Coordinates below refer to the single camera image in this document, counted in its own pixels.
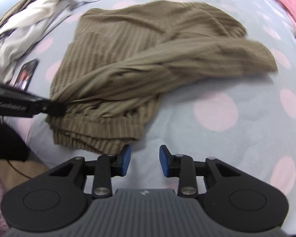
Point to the brown striped pants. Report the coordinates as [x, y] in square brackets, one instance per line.
[128, 54]

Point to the white sweatshirt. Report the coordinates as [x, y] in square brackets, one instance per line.
[5, 47]

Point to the black smartphone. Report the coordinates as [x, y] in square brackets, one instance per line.
[26, 75]

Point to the cream fleece garment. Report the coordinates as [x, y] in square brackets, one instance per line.
[39, 7]

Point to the pink pillow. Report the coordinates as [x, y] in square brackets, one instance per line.
[291, 2]

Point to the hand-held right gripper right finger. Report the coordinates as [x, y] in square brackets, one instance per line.
[164, 161]

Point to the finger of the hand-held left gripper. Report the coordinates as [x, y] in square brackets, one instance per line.
[51, 108]

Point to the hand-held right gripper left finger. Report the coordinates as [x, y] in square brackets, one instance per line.
[125, 160]

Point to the dark cloth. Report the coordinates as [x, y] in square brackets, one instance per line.
[5, 140]

